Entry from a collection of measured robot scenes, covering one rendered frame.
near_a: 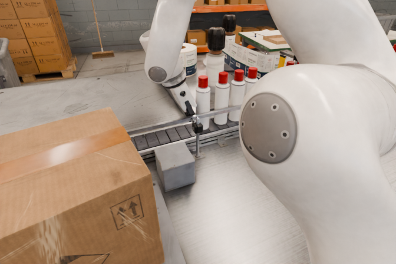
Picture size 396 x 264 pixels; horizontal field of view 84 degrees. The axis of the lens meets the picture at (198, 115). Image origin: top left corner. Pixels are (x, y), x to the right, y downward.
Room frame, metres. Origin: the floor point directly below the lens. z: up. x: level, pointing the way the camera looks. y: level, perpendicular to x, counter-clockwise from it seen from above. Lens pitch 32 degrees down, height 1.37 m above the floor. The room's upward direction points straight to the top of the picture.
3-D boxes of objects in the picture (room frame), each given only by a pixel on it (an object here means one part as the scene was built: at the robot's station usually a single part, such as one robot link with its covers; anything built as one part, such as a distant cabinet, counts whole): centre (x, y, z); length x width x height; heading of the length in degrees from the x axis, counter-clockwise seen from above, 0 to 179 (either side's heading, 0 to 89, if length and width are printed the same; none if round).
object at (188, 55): (1.28, 0.11, 0.95); 0.20 x 0.20 x 0.14
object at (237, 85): (0.75, -0.15, 0.98); 0.05 x 0.05 x 0.20
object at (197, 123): (0.60, 0.01, 0.91); 0.07 x 0.03 x 0.16; 23
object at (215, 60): (1.03, -0.08, 1.03); 0.09 x 0.09 x 0.30
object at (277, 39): (2.37, -0.89, 0.82); 0.34 x 0.24 x 0.03; 110
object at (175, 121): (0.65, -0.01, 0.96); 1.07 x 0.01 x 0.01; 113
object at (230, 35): (1.42, -0.19, 1.04); 0.09 x 0.09 x 0.29
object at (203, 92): (0.69, -0.02, 0.98); 0.05 x 0.05 x 0.20
